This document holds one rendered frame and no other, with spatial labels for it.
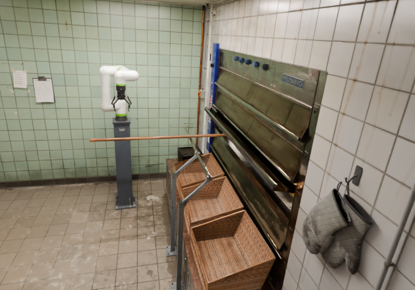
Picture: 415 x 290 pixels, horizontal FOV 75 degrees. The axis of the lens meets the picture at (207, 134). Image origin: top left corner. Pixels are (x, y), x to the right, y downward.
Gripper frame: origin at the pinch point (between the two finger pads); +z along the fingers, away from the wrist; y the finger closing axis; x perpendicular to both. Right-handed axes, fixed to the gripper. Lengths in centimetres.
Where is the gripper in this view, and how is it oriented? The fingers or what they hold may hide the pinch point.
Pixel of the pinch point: (121, 110)
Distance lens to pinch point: 292.1
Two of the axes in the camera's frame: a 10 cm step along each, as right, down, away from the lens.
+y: -9.5, 0.4, -3.1
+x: 3.0, 3.7, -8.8
